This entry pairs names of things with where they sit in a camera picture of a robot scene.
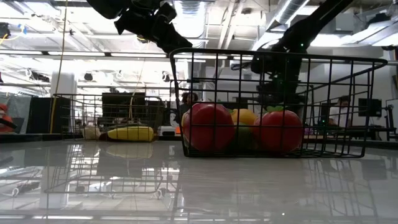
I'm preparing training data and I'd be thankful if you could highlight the white tower fan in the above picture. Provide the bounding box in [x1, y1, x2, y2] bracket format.
[50, 71, 78, 100]

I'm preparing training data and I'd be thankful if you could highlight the black storage cabinet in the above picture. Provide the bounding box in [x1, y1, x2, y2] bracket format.
[29, 97, 63, 134]

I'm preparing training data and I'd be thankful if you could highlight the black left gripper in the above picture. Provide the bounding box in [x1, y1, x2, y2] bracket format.
[114, 1, 193, 54]

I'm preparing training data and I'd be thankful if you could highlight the yellow lemon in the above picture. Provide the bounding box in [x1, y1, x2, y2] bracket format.
[229, 108, 259, 127]

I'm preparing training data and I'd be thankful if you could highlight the red orange object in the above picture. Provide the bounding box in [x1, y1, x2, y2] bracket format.
[0, 103, 17, 134]

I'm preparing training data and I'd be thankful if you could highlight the small black monitor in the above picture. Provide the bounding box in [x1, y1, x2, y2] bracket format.
[358, 98, 382, 118]

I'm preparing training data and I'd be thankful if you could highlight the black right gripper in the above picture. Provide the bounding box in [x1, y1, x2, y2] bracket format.
[250, 51, 304, 106]

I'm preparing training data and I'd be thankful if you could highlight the white garlic bulb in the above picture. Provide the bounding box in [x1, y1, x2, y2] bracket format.
[82, 124, 102, 141]

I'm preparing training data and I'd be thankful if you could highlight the person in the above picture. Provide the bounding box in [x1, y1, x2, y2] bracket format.
[178, 91, 200, 118]
[326, 95, 352, 127]

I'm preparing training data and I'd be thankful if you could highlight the yellow corn cob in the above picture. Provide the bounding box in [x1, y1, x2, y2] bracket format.
[107, 125, 155, 142]

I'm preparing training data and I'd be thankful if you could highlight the yellow hanging cable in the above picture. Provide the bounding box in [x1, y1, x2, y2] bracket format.
[49, 0, 69, 134]

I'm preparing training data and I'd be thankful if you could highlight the grey cloth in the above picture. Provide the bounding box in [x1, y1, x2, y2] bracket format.
[0, 95, 32, 134]

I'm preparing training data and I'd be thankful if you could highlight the black wire basket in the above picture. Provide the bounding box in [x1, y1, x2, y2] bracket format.
[169, 47, 389, 159]

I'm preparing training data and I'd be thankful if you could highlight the black equipment box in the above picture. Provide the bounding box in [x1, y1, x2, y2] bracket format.
[101, 92, 147, 122]

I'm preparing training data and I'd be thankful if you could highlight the bronze wire basket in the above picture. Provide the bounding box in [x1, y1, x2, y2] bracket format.
[52, 93, 167, 141]

